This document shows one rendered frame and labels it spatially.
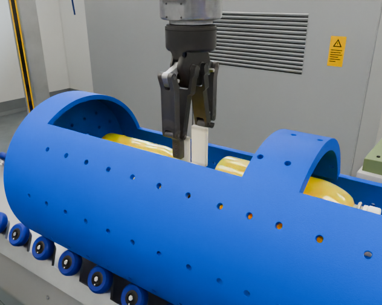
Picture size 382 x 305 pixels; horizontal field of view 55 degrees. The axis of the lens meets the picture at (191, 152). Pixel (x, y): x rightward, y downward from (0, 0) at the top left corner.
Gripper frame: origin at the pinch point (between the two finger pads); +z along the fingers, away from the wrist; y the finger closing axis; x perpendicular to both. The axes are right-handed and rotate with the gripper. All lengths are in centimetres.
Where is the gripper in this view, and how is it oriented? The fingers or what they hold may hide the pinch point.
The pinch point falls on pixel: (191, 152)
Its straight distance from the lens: 60.8
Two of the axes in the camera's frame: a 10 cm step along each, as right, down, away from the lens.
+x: 8.3, 2.1, -5.1
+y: -5.5, 3.2, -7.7
